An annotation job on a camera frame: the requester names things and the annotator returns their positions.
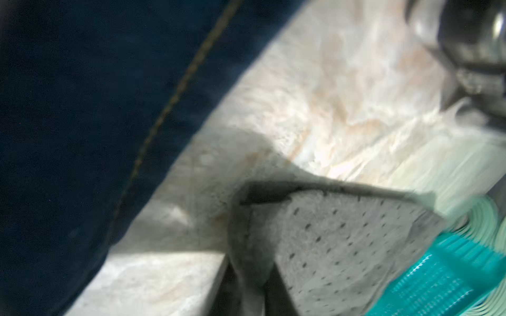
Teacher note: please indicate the teal plastic basket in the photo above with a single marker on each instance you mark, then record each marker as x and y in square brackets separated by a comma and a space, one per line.
[454, 275]

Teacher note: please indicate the black hard case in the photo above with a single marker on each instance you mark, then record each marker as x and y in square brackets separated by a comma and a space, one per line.
[467, 38]

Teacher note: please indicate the grey polka dot skirt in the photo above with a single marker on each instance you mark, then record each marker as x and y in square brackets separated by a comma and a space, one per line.
[316, 251]

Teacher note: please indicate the dark blue denim skirt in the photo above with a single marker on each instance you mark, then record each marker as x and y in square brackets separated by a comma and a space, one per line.
[98, 99]

